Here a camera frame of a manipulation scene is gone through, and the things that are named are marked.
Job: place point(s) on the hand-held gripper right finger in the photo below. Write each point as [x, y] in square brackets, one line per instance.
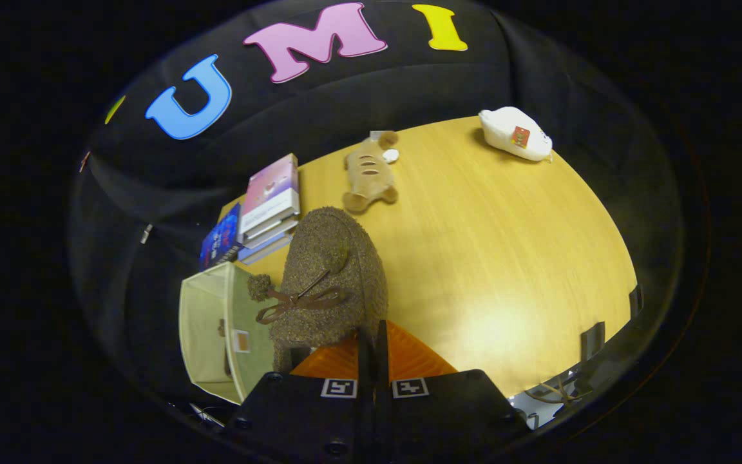
[382, 399]

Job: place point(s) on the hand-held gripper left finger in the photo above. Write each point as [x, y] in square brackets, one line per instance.
[364, 412]

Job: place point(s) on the green fabric storage box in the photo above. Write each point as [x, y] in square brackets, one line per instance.
[207, 322]

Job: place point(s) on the pale blue book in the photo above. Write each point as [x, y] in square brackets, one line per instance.
[265, 250]

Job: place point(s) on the white book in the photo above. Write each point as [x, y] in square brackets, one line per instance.
[271, 233]

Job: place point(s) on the black table edge clamp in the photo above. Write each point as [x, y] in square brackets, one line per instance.
[593, 340]
[636, 301]

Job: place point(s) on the tan bread plush toy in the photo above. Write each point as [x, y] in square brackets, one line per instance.
[368, 177]

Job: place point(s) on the pink book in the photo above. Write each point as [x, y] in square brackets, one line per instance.
[271, 190]

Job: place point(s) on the white cloth clip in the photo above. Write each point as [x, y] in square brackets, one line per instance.
[146, 233]

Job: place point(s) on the white plush toy red tag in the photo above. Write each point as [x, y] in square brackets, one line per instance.
[513, 132]

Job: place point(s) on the black backdrop cloth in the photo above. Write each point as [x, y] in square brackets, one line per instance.
[345, 90]

